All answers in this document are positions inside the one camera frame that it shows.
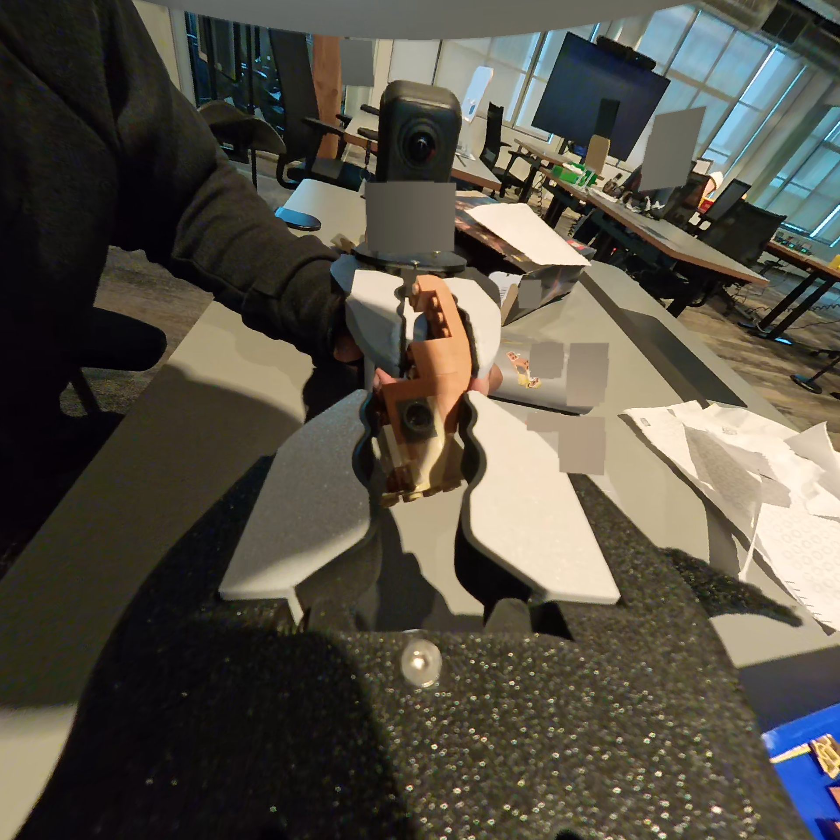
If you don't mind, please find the black office chair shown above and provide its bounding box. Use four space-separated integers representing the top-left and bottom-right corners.
269 29 367 193
479 101 521 198
699 200 787 271

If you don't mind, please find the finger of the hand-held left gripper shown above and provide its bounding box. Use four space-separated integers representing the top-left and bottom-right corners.
343 269 411 380
451 276 505 388

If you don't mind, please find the grey instruction booklet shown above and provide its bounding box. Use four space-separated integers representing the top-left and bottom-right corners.
486 308 631 416

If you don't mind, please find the black laptop screen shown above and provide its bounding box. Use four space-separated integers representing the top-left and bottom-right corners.
705 178 753 224

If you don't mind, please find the tan and brown brick figure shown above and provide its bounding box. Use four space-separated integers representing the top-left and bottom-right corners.
371 274 476 506

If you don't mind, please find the large dark screen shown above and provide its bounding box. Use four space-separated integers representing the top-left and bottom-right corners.
532 31 672 161

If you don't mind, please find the person's left forearm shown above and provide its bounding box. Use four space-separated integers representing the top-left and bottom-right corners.
167 147 349 368

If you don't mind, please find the blue plastic bin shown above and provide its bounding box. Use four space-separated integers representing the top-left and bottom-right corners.
761 702 840 840

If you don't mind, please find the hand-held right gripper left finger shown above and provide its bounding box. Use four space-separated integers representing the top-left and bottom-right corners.
218 388 382 601

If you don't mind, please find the cardboard box with white label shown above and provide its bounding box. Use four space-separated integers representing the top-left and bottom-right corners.
489 262 586 326

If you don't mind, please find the white paper sheet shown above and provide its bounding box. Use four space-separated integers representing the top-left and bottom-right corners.
462 202 592 269

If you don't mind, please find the brown wooden table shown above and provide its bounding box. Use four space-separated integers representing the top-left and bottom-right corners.
512 138 770 317

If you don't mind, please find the wooden post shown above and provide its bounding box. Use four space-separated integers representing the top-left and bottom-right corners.
313 36 344 160

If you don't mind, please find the grey desk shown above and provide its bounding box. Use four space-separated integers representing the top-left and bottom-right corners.
0 177 840 840

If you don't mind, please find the crumpled white paper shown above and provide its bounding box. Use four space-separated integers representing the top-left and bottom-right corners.
623 400 840 634

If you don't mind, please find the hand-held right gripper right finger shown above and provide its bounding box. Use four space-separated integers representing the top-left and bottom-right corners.
461 392 621 603

